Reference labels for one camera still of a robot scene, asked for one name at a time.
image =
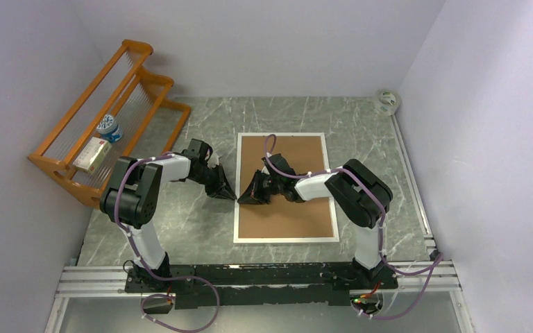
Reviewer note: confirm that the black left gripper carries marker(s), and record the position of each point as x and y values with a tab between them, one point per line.
221	189

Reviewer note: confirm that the white red small box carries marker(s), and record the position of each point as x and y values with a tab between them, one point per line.
92	155

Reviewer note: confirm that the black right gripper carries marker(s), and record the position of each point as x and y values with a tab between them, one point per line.
253	194

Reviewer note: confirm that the brown frame backing board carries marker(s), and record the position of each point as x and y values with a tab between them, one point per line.
289	216

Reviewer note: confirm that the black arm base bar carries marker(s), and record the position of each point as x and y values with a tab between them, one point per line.
204	285

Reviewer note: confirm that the white picture frame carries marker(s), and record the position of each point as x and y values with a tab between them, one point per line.
239	207

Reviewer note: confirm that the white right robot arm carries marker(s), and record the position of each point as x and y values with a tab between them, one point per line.
362	196

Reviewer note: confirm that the aluminium rail frame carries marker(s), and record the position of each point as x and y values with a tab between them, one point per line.
436	274

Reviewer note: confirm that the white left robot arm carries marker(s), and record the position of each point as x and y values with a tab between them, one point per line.
131	197

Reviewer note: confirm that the blue white round tin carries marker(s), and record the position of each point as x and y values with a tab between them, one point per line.
109	130

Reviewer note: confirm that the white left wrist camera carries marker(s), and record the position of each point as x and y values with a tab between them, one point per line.
212	159

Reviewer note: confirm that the orange wooden rack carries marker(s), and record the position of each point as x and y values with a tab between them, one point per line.
127	91

